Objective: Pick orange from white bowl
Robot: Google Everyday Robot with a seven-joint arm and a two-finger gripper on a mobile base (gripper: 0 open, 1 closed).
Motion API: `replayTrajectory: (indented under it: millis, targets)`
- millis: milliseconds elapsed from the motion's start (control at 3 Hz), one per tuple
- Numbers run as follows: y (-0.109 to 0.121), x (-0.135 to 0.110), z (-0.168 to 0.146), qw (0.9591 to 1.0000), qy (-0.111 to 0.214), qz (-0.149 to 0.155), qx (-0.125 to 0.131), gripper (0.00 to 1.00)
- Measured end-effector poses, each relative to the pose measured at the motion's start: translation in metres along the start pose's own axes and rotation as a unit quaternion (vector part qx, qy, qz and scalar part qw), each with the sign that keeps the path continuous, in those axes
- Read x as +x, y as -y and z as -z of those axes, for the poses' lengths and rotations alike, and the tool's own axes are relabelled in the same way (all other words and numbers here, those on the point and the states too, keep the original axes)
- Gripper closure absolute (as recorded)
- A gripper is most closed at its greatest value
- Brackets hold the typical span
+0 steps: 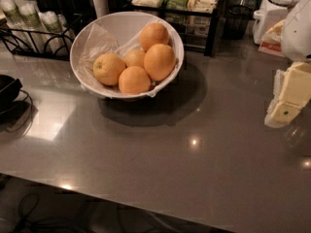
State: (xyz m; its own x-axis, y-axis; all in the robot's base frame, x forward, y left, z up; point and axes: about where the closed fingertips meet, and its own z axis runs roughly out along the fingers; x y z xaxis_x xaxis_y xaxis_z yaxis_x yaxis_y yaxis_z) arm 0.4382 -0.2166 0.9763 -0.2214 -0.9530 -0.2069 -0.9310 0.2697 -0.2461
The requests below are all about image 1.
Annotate red and white packet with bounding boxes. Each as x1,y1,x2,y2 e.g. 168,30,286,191
259,20,285,56

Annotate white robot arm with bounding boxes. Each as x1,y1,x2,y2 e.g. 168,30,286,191
264,0,311,128

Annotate black appliance at left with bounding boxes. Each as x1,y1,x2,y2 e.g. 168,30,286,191
0,75,22,110

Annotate stacked paper cups middle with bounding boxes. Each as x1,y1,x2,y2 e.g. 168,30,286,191
19,3,42,30

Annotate black wire basket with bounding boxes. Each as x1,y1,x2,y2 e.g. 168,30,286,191
223,5,253,40

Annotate black cable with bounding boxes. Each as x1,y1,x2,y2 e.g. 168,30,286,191
0,89,35,134

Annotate right large orange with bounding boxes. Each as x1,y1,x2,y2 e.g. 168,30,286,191
144,44,176,82

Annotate clear plastic bowl liner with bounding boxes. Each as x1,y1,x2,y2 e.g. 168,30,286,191
77,20,180,99

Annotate white bowl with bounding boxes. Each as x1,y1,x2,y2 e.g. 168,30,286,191
69,11,185,100

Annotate stacked paper cups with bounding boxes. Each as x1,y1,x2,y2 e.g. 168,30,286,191
19,3,42,30
0,0,23,29
40,11,66,56

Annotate black wire rack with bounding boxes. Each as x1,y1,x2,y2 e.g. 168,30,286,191
0,14,83,60

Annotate white cup stack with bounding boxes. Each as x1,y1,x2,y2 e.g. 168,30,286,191
88,0,111,19

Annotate stacked paper cups left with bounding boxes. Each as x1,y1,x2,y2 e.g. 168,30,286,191
0,0,23,29

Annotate stacked paper cups right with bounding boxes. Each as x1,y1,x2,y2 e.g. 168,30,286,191
40,11,66,56

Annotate black condiment shelf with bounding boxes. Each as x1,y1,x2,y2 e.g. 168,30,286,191
128,0,223,56

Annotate small middle orange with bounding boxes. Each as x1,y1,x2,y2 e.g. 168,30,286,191
123,49,146,67

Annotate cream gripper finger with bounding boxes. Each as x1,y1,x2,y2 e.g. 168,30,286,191
264,100,300,128
267,70,285,113

